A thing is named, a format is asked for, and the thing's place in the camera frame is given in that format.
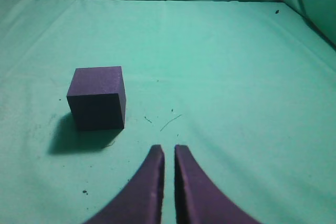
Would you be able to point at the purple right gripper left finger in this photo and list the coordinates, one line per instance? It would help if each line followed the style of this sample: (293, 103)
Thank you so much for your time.
(140, 201)

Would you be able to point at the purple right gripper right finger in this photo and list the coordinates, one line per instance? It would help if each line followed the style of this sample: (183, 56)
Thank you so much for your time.
(197, 198)

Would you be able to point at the purple cube block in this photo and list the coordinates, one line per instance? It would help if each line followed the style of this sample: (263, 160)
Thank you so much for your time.
(97, 99)

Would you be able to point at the green table cloth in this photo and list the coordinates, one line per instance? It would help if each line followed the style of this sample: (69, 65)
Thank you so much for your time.
(247, 85)

